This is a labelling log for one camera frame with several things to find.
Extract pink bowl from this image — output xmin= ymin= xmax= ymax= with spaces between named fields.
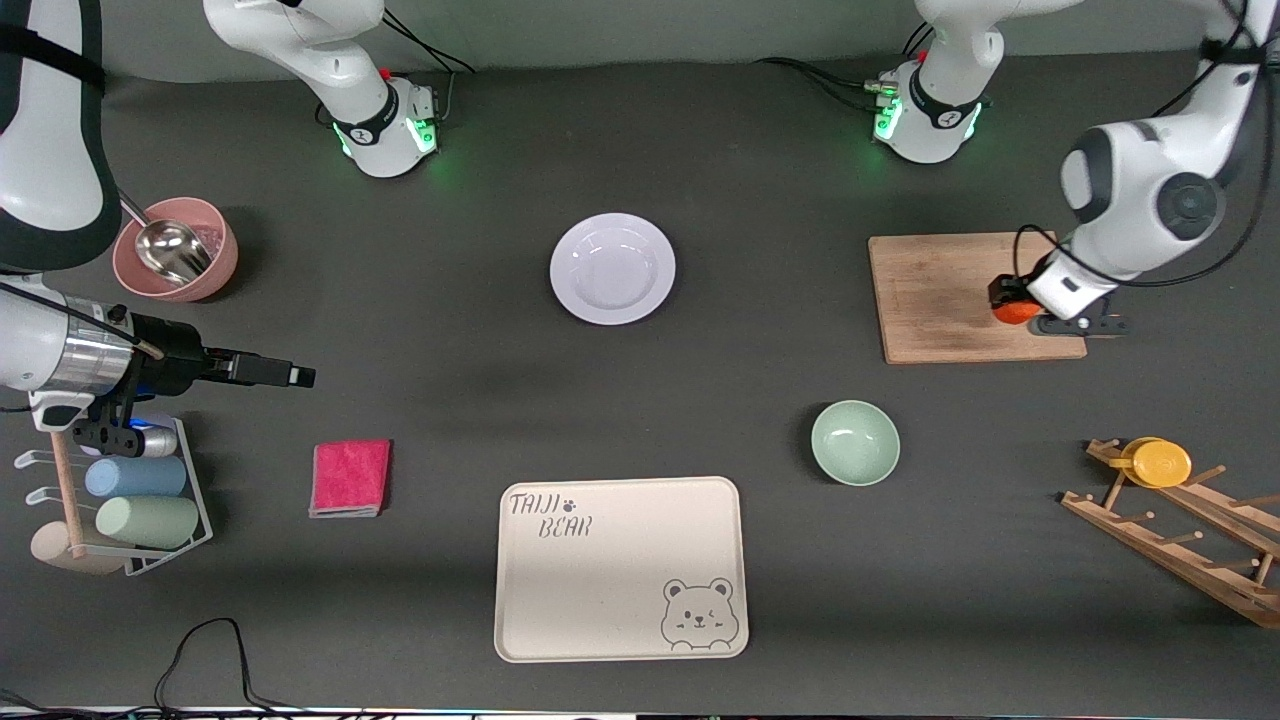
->
xmin=112 ymin=197 xmax=239 ymax=303

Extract metal scoop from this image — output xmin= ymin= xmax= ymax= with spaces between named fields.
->
xmin=120 ymin=195 xmax=214 ymax=286

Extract wooden peg drying rack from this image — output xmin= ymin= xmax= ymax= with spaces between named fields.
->
xmin=1060 ymin=438 xmax=1280 ymax=630

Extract black left arm base cables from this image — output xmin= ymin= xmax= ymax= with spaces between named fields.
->
xmin=752 ymin=25 xmax=936 ymax=113

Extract black arm base cables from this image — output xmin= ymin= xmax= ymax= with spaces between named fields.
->
xmin=378 ymin=10 xmax=479 ymax=126
xmin=752 ymin=25 xmax=936 ymax=113

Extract green cup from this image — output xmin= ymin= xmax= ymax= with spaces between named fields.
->
xmin=95 ymin=495 xmax=200 ymax=550

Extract wooden cutting board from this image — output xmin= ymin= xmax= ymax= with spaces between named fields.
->
xmin=868 ymin=231 xmax=1088 ymax=365

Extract yellow cup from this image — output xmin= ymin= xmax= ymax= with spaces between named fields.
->
xmin=1108 ymin=437 xmax=1193 ymax=489

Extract beige cup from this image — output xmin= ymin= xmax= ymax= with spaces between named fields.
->
xmin=30 ymin=522 xmax=126 ymax=576

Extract pale green bowl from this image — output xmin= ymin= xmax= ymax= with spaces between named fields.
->
xmin=810 ymin=400 xmax=901 ymax=488

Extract black right arm base cables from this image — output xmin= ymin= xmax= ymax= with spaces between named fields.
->
xmin=378 ymin=10 xmax=479 ymax=126

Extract white wire cup rack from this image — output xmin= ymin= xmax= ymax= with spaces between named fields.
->
xmin=14 ymin=415 xmax=214 ymax=578

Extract black table edge cable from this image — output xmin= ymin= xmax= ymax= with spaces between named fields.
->
xmin=0 ymin=617 xmax=331 ymax=720

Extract pink folded cloth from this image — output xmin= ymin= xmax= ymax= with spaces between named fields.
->
xmin=309 ymin=439 xmax=392 ymax=519

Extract beige bear print tray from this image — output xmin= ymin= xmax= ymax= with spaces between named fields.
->
xmin=494 ymin=476 xmax=750 ymax=664

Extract white round plate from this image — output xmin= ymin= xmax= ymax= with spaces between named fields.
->
xmin=549 ymin=212 xmax=677 ymax=326

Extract blue cup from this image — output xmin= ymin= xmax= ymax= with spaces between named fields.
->
xmin=84 ymin=455 xmax=188 ymax=499

